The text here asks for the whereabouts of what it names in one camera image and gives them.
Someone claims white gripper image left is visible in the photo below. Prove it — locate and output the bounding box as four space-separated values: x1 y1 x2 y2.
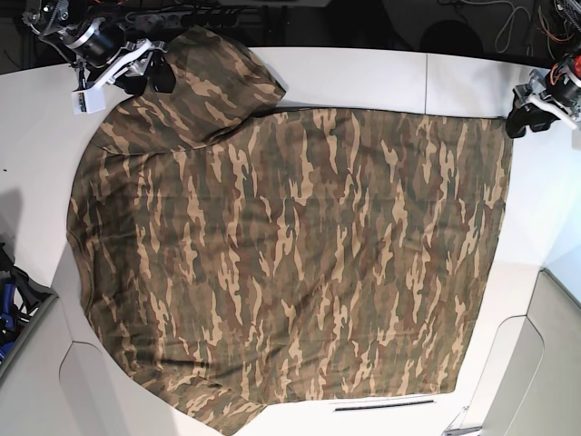
73 38 176 96

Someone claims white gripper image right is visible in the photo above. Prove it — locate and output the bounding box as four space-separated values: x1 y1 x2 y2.
506 70 580 139

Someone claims camouflage T-shirt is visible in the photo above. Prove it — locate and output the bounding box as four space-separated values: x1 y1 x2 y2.
66 26 513 435

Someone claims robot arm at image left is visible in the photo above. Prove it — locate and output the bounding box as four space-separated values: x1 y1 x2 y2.
23 1 176 113

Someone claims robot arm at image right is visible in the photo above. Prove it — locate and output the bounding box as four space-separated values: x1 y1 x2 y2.
506 1 580 139

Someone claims black power strip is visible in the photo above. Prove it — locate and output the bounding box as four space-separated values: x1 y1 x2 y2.
124 7 242 31

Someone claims blue and black equipment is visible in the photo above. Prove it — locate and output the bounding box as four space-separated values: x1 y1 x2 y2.
1 240 57 370

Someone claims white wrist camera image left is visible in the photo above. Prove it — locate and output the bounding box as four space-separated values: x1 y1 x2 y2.
71 87 106 114

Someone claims grey looped cable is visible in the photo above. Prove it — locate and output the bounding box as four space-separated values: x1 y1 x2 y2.
494 0 546 58

